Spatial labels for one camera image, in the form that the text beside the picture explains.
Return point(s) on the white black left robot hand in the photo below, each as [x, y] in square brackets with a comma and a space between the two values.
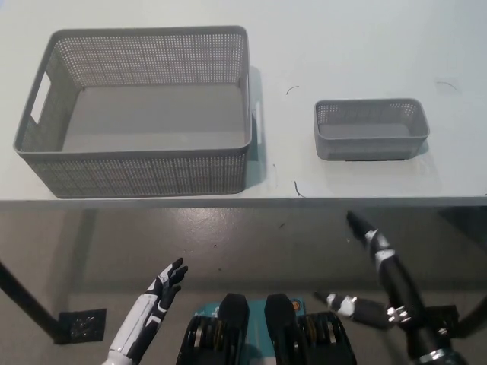
[142, 311]

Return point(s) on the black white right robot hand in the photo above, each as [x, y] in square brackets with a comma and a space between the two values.
[393, 281]

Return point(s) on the small grey perforated basket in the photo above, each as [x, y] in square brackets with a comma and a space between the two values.
[365, 146]

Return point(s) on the black floor tape patch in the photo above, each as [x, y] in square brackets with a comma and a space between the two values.
[451, 319]
[81, 323]

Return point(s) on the black table leg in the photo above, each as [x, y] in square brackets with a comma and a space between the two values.
[28, 302]
[473, 319]

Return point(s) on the large grey perforated basket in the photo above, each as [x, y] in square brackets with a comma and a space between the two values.
[152, 114]

